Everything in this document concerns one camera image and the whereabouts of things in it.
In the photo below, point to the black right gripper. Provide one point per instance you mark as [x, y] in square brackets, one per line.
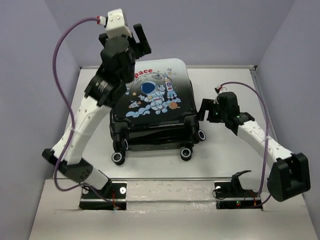
[206, 104]

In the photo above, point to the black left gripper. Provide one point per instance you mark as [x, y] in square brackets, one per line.
[143, 48]

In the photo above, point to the black kids suitcase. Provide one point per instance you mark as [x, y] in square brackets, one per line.
[157, 111]

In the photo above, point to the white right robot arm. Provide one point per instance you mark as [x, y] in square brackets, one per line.
[284, 174]

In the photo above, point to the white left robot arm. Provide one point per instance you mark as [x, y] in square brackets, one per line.
[108, 85]

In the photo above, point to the white foreground platform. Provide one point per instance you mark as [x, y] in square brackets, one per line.
[58, 217]

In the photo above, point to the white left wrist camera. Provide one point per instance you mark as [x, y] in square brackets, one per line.
[116, 24]

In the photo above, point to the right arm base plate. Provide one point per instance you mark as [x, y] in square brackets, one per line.
[230, 195]

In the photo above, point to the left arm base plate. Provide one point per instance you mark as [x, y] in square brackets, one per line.
[114, 200]

